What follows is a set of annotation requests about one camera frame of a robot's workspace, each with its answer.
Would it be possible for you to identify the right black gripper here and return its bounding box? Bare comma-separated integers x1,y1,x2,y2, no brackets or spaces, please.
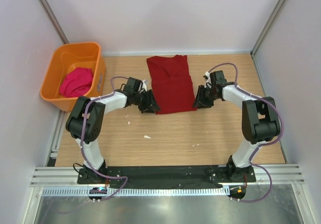
192,85,219,109

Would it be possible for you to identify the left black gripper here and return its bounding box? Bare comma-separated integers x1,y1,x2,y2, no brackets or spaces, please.
133,89,161,114

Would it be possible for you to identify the dark red t-shirt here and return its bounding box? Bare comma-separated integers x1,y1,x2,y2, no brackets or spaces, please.
146,55,197,115

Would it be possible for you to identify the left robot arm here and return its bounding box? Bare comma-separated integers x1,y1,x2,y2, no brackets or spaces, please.
66,77,161,184

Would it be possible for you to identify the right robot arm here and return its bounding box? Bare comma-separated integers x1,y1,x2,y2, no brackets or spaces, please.
193,71,281,183

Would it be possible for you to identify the pink t-shirt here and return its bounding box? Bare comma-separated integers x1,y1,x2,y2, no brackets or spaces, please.
59,67,93,98

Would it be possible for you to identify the orange plastic bin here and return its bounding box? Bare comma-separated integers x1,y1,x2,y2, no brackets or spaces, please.
40,42,106,111

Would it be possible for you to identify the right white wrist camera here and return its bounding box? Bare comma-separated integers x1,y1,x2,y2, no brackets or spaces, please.
203,71,212,88

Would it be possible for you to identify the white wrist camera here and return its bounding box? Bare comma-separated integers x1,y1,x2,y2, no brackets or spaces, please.
203,71,212,88
141,79,148,91

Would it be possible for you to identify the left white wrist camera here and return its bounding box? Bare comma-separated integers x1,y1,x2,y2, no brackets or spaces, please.
141,79,148,91

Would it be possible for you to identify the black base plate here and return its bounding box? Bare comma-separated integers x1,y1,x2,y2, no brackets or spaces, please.
77,165,256,189

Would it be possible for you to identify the slotted cable duct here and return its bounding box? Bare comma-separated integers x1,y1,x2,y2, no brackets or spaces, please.
42,186,230,198

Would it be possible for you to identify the aluminium rail frame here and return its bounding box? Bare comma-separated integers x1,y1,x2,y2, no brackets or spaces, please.
31,164,304,189

